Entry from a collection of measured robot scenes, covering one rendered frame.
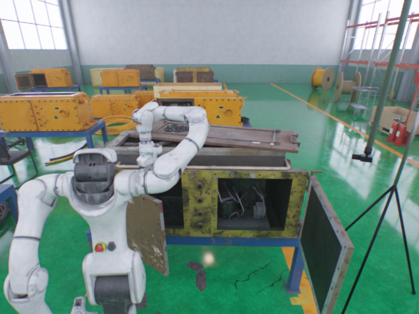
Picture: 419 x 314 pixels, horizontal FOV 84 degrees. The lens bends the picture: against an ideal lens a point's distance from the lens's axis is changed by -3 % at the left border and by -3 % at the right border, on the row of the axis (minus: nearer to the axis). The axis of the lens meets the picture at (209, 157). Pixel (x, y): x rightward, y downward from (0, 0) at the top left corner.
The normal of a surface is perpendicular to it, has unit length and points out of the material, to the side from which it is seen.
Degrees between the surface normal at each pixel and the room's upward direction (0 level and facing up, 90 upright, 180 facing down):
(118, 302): 80
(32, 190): 37
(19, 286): 75
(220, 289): 0
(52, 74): 90
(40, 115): 90
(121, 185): 68
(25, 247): 56
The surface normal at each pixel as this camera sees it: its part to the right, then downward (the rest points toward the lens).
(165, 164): 0.04, -0.48
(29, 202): 0.09, -0.24
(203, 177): -0.03, 0.40
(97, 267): 0.06, 0.08
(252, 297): 0.00, -0.91
